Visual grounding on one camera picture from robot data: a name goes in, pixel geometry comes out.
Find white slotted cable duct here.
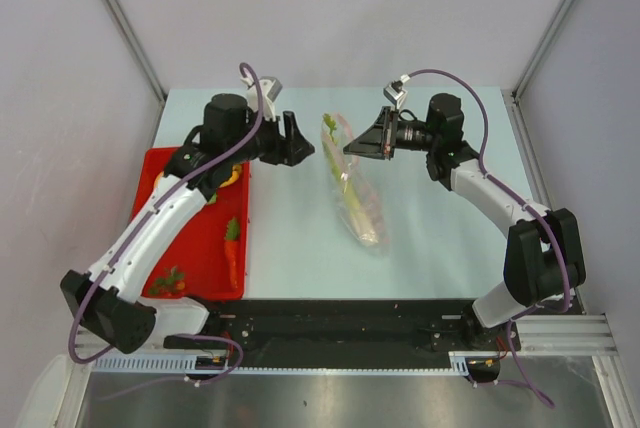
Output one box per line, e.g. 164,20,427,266
93,354,469,376

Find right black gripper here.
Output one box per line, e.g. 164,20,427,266
344,107,439,160

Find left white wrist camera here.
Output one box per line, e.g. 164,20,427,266
241,76,282,122

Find red strawberries with leaves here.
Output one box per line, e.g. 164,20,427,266
149,266,186,297

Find red plastic tray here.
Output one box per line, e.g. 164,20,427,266
142,163,250,301

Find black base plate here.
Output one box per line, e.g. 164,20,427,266
163,299,523,370

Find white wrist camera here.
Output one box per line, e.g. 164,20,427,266
383,79,407,111
241,76,282,122

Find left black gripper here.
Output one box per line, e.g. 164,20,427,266
227,107,314,167

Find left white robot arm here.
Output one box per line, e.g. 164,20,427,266
60,93,315,354

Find yellow banana bunch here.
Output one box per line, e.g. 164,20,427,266
153,164,243,188

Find green celery stalk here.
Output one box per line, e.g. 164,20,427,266
322,113,384,244

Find orange carrot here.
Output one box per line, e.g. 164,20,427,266
223,217,241,290

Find clear zip top bag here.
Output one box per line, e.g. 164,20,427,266
319,112,394,255

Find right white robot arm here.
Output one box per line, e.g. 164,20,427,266
343,93,586,349

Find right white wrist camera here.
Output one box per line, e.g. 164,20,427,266
383,79,407,111

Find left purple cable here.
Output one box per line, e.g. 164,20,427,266
67,62,274,390

